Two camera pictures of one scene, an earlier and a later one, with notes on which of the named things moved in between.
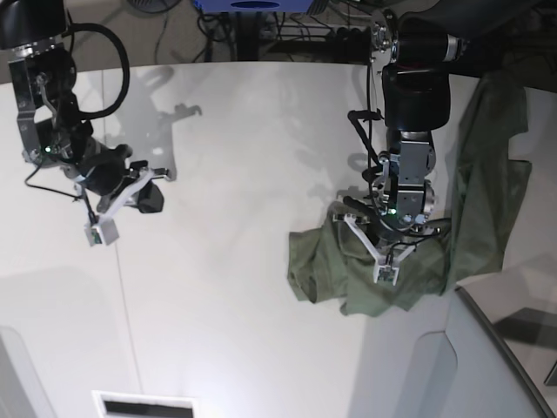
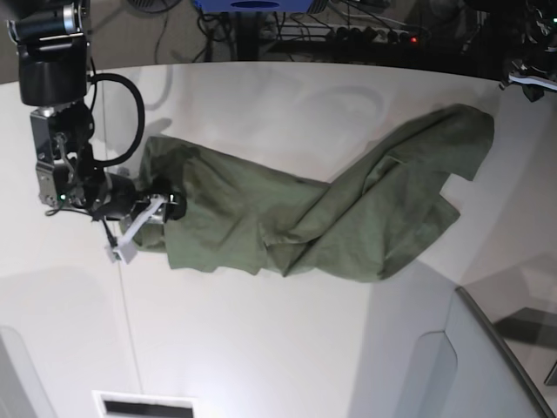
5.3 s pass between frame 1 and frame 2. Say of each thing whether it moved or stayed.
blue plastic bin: stayed
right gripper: moved
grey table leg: stayed
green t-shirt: moved
